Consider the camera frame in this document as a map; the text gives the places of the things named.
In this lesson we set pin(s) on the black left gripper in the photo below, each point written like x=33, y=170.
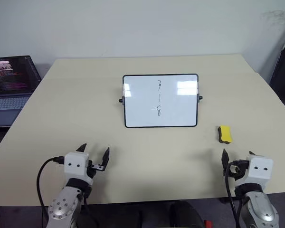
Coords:
x=90, y=174

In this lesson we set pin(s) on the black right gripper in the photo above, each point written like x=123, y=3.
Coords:
x=238, y=171

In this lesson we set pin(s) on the yellow sponge eraser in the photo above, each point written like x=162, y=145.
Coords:
x=225, y=133

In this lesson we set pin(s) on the black-framed tabletop whiteboard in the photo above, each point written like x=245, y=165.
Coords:
x=142, y=104

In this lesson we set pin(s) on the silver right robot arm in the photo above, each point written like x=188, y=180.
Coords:
x=259, y=209

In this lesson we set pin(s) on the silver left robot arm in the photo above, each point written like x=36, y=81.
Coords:
x=61, y=202

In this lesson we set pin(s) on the small red object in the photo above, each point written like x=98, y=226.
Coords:
x=208, y=224

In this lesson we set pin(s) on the dark upright panel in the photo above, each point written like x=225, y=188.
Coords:
x=283, y=66

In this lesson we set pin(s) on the open grey laptop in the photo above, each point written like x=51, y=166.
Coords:
x=12, y=78

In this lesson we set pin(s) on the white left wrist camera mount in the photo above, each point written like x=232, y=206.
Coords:
x=74, y=166

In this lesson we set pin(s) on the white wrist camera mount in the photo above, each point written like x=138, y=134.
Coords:
x=260, y=169
x=74, y=166

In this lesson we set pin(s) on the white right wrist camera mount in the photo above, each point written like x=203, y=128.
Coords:
x=260, y=169

